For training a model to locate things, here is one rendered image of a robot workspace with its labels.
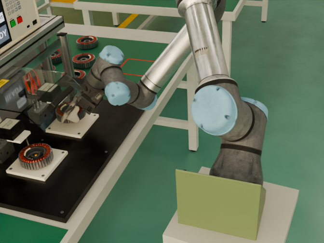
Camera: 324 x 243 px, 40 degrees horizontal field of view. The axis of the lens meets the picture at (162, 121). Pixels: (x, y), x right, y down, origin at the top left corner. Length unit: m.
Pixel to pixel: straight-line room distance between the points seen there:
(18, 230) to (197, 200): 0.53
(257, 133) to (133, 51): 1.19
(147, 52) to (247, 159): 1.18
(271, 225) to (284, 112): 1.92
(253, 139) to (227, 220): 0.23
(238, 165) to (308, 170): 1.52
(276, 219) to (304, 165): 1.41
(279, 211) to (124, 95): 0.59
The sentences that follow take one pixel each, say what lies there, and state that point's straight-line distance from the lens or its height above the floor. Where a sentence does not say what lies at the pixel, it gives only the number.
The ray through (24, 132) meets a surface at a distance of 1.54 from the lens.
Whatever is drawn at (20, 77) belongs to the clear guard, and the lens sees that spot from 1.47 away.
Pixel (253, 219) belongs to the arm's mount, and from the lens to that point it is 1.21.
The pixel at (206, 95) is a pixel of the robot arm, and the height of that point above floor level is 1.13.
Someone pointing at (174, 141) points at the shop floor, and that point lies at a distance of 2.85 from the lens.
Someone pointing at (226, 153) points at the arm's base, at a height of 0.95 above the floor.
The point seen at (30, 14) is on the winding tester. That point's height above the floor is 1.17.
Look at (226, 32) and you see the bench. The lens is 2.82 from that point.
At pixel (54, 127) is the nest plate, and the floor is 0.78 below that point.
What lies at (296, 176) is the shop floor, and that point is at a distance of 2.63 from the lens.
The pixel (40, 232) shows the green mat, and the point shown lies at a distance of 1.36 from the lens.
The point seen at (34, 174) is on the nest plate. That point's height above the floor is 0.78.
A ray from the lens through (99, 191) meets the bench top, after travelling 1.43.
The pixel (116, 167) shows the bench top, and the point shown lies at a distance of 1.51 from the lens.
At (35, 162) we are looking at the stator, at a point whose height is 0.81.
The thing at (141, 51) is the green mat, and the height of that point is 0.75.
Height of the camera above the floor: 1.70
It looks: 34 degrees down
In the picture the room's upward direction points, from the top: 4 degrees counter-clockwise
